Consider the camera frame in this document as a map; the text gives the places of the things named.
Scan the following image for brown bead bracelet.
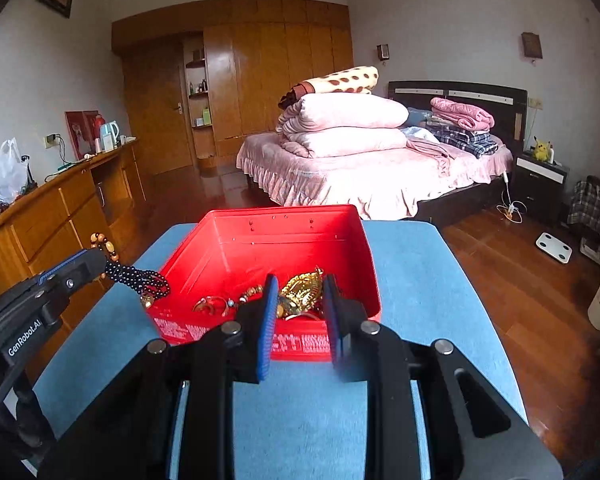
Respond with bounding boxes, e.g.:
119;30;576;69
237;284;265;306

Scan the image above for wooden wardrobe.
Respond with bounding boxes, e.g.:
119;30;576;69
111;0;355;171

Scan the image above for folded pink blanket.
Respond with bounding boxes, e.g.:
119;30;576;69
430;97;495;132

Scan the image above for spotted cream blanket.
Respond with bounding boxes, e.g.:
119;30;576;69
280;66;381;108

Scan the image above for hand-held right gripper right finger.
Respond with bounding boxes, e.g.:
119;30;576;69
321;272;565;480

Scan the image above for black nightstand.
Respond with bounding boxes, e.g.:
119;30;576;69
512;152;570;226

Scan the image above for white power cable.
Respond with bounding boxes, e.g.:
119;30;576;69
497;170;528;223

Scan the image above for white bathroom scale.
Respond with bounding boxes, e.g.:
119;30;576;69
536;232;574;264

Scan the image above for wooden door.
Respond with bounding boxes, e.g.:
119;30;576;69
122;52;193;176

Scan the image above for red picture frame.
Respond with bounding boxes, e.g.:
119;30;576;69
65;110;101;161

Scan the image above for yellow plush toy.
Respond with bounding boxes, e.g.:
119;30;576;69
532;136;554;163

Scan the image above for gold necklace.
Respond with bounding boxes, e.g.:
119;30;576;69
278;267;327;318

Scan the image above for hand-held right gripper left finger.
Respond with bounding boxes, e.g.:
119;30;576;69
37;272;281;480

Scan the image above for dark headboard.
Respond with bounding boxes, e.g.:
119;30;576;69
388;80;529;146

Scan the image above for bed with pink cover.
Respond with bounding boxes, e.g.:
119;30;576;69
236;130;514;226

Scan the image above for plaid bag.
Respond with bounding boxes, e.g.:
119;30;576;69
567;176;600;253

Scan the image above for black bead necklace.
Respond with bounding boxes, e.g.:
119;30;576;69
90;231;171;308

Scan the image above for folded plaid clothes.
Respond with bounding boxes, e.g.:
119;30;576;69
427;122;500;155

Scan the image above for white plastic bag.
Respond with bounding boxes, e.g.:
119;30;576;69
0;137;28;203

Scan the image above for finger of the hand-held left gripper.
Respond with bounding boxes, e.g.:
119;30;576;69
35;247;108;306

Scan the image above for pale electric kettle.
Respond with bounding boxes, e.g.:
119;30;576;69
99;121;122;153

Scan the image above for blue tablecloth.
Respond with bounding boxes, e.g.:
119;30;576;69
32;220;525;480

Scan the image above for wooden sideboard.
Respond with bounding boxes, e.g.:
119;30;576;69
0;140;148;331

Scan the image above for folded pink quilt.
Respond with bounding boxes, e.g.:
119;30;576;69
278;92;411;158

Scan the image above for red tin box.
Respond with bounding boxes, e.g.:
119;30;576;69
146;204;383;363

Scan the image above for gold bracelet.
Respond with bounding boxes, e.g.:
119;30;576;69
193;296;235;316

